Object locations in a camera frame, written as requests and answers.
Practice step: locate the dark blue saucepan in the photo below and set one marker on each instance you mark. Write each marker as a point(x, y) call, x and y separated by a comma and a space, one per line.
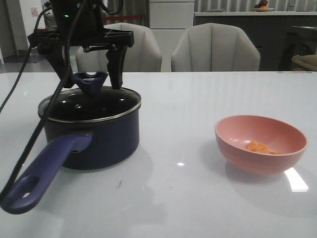
point(79, 146)

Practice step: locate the beige cushioned seat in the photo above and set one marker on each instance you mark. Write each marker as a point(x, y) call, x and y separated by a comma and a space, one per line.
point(305, 63)

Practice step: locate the left grey chair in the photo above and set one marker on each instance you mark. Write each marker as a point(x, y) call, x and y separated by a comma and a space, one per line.
point(143, 56)

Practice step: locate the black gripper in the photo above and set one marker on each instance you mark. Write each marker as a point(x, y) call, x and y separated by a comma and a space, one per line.
point(79, 22)

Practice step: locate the dark counter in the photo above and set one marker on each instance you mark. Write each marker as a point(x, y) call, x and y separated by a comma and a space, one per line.
point(270, 32)

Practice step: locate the white cabinet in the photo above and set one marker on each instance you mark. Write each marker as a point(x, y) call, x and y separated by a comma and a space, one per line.
point(171, 14)

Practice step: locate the orange ham slices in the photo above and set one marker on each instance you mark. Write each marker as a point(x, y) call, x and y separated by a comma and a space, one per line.
point(260, 147)

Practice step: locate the grey chair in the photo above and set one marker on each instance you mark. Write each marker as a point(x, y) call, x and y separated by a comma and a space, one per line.
point(214, 47)
point(143, 56)

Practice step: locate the glass lid blue knob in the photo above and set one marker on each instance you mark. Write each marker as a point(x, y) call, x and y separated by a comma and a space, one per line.
point(93, 102)

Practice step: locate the right grey chair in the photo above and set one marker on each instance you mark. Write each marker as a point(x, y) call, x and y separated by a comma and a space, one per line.
point(214, 47)

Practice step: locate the pink bowl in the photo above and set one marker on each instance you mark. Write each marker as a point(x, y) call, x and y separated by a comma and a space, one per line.
point(234, 133)

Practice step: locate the fruit plate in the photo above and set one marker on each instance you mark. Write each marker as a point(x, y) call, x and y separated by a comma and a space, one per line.
point(262, 6)

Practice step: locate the red barrier tape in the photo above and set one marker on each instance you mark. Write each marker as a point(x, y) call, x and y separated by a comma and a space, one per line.
point(130, 17)

